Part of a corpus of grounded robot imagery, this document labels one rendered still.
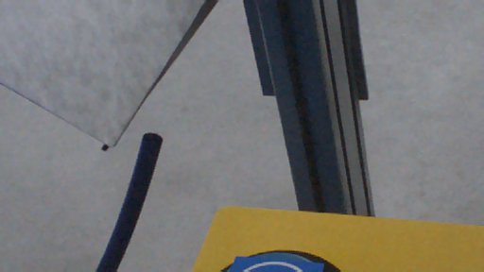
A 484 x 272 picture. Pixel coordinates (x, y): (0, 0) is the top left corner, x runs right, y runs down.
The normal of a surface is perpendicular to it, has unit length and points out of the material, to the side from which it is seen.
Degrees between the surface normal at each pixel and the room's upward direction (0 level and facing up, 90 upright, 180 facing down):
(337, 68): 90
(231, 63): 0
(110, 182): 0
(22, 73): 55
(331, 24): 90
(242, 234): 0
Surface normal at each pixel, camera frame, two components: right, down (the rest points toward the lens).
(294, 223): -0.14, -0.75
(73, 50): 0.22, 0.04
